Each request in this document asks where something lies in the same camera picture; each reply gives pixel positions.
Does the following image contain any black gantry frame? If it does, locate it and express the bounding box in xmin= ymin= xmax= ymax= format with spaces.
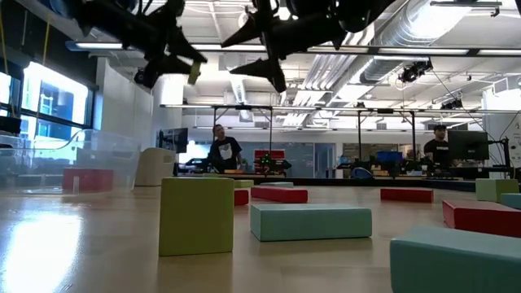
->
xmin=357 ymin=107 xmax=418 ymax=172
xmin=212 ymin=104 xmax=274 ymax=177

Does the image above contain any white wall poster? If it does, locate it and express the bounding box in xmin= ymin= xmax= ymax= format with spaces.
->
xmin=506 ymin=121 xmax=521 ymax=168

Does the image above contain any small teal block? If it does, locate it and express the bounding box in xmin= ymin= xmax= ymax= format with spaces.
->
xmin=500 ymin=192 xmax=521 ymax=210

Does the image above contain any blue round object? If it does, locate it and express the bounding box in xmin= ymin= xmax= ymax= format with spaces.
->
xmin=350 ymin=166 xmax=374 ymax=181

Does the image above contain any black aluminium table frame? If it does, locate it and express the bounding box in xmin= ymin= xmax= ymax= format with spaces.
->
xmin=174 ymin=173 xmax=521 ymax=193

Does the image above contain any small green block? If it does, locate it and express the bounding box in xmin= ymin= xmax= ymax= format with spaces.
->
xmin=158 ymin=177 xmax=236 ymax=257
xmin=475 ymin=177 xmax=521 ymax=203

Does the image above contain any black box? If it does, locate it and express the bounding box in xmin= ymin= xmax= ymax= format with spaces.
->
xmin=0 ymin=116 xmax=23 ymax=135

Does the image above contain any black ceiling camera rig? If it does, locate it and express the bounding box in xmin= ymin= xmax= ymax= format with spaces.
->
xmin=397 ymin=59 xmax=435 ymax=85
xmin=440 ymin=98 xmax=465 ymax=112

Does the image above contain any silver ventilation duct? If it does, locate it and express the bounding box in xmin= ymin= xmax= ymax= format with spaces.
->
xmin=360 ymin=0 xmax=475 ymax=85

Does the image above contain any blue screen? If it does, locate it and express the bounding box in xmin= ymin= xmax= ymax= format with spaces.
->
xmin=376 ymin=151 xmax=404 ymax=164

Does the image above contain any black monitor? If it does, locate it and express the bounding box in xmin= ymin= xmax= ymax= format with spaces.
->
xmin=156 ymin=127 xmax=190 ymax=155
xmin=447 ymin=129 xmax=491 ymax=161

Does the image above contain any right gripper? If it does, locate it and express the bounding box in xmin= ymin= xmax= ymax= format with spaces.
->
xmin=221 ymin=0 xmax=347 ymax=93

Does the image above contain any long ceiling light bar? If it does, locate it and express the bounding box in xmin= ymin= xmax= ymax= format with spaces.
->
xmin=64 ymin=39 xmax=521 ymax=58

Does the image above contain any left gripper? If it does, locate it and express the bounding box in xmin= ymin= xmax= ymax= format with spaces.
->
xmin=121 ymin=0 xmax=209 ymax=89

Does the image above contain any red cabinet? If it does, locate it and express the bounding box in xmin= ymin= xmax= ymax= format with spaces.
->
xmin=254 ymin=149 xmax=286 ymax=162

